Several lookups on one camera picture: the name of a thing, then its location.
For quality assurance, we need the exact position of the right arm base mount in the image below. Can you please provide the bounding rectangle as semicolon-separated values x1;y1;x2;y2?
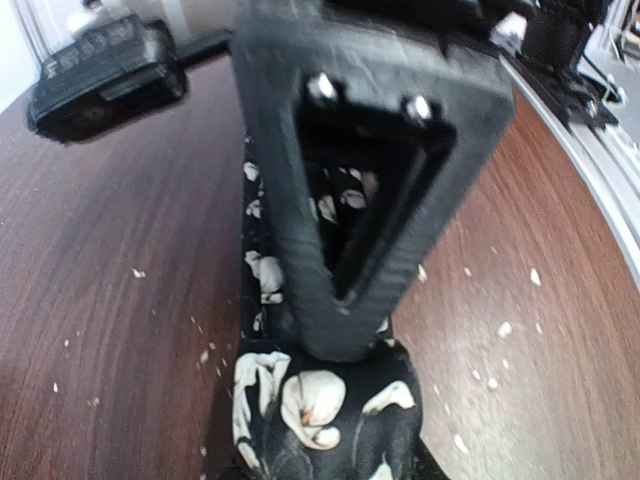
516;1;618;128

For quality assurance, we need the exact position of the black white floral tie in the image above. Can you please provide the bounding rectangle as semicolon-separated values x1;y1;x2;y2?
226;145;431;479

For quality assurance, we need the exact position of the aluminium front rail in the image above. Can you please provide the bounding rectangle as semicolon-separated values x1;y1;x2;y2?
502;57;639;282

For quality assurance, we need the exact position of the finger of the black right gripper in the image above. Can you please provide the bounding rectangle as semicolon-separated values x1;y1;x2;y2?
231;1;515;362

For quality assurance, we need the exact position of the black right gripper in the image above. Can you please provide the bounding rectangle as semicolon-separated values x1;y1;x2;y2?
26;15;188;144

